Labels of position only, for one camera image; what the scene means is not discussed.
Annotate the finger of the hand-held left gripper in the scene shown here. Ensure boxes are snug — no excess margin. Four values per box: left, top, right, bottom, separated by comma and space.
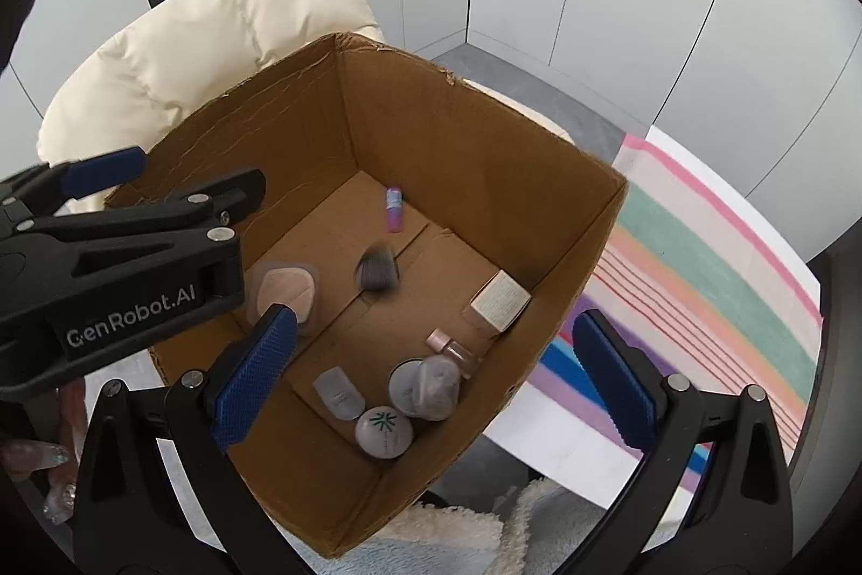
0, 147, 148, 220
20, 169, 266, 244

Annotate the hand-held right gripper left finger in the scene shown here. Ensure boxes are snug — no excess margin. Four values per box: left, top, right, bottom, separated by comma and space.
71, 304, 317, 575

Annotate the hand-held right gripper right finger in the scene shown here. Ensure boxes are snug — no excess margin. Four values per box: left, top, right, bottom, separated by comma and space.
571, 309, 796, 575

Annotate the grey plastic case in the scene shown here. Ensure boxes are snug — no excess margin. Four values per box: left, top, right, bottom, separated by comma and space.
311, 368, 365, 421

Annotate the clear jar with beige lid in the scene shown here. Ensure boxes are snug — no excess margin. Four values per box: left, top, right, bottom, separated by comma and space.
244, 260, 319, 337

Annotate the white round compact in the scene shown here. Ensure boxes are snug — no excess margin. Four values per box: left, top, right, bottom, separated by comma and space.
356, 406, 413, 460

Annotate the beige square box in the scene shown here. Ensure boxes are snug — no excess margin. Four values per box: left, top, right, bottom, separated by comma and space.
461, 269, 533, 335

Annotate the red can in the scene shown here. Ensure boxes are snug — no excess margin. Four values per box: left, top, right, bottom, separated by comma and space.
388, 358, 432, 418

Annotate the small black case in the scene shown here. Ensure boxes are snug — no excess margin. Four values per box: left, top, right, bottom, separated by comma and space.
354, 241, 401, 293

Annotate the small glass bottle pink cap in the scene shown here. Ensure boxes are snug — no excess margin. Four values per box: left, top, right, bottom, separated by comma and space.
426, 328, 482, 377

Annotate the round grey compact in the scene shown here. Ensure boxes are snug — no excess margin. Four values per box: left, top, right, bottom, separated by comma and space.
416, 354, 463, 422

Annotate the purple lip balm tube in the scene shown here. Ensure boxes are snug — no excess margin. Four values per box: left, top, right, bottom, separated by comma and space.
383, 184, 406, 234

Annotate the brown cardboard box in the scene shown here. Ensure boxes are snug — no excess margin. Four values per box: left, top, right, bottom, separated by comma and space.
104, 32, 629, 559

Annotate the person's left hand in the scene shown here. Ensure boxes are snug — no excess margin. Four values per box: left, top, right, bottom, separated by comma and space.
0, 378, 88, 525

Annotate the striped colourful cloth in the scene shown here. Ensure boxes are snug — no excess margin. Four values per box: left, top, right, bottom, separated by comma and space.
512, 134, 826, 495

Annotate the cream padded chair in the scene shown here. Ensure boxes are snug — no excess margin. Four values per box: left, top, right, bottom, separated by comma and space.
37, 0, 573, 212

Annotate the light blue fleece clothing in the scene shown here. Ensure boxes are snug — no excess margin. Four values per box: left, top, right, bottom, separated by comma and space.
323, 477, 573, 575

